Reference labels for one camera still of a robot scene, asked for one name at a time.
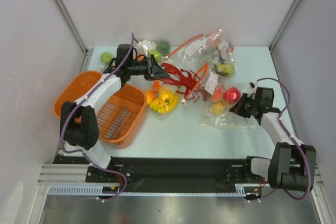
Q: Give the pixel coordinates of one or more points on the red apple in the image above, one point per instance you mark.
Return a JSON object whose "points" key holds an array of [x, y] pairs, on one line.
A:
{"points": [[232, 95]]}

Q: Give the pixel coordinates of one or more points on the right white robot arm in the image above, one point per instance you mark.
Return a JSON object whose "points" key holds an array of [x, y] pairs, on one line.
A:
{"points": [[292, 164]]}

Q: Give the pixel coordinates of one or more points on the green apple far left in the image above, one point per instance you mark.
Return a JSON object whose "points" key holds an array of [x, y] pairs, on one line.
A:
{"points": [[106, 57]]}

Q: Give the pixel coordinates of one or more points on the red plastic lobster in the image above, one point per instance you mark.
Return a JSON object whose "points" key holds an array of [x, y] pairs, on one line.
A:
{"points": [[189, 82]]}

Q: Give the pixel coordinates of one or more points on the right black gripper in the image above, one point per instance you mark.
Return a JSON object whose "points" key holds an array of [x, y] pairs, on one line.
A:
{"points": [[244, 106]]}

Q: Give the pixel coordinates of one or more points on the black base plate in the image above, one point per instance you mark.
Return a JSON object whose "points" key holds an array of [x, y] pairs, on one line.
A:
{"points": [[177, 176]]}

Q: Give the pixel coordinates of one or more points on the green pear in bag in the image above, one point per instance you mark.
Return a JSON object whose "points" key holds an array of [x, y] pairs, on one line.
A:
{"points": [[225, 69]]}

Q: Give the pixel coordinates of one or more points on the dark green broccoli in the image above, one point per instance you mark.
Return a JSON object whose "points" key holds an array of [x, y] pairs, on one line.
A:
{"points": [[163, 46]]}

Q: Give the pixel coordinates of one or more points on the zip bag with orange seal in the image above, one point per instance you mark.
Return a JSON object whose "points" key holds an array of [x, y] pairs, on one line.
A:
{"points": [[227, 120]]}

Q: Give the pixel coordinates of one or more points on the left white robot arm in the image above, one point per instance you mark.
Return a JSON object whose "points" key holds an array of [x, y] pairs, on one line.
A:
{"points": [[78, 120]]}

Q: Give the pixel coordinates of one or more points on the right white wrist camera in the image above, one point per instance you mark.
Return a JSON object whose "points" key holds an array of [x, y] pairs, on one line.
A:
{"points": [[253, 88]]}

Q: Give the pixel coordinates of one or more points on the dotted clear zip bag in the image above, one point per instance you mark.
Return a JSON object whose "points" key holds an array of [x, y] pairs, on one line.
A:
{"points": [[213, 48]]}

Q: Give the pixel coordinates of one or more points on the yellow bell pepper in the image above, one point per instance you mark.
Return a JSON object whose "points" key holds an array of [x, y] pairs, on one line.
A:
{"points": [[168, 99]]}

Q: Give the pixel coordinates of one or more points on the peach apple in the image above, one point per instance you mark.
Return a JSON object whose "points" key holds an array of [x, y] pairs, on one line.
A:
{"points": [[217, 96]]}

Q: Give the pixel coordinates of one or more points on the orange fruit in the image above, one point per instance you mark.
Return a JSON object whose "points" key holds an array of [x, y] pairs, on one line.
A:
{"points": [[150, 96]]}

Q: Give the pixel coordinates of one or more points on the green apple in bag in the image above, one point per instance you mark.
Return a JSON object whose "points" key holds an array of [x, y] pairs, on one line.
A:
{"points": [[156, 54]]}

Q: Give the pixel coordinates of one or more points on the white cauliflower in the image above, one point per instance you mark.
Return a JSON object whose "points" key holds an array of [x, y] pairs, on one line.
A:
{"points": [[146, 46]]}

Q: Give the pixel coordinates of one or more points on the orange plastic basket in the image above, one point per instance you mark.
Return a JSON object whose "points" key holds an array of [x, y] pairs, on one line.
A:
{"points": [[119, 119]]}

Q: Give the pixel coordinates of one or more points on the aluminium front rail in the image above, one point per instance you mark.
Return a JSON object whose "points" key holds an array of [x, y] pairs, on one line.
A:
{"points": [[63, 174]]}

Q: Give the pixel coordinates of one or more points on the yellow lemon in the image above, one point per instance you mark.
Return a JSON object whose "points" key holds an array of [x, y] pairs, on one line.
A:
{"points": [[217, 108]]}

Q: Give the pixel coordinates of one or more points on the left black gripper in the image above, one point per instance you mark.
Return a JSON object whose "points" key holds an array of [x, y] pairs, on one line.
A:
{"points": [[153, 71]]}

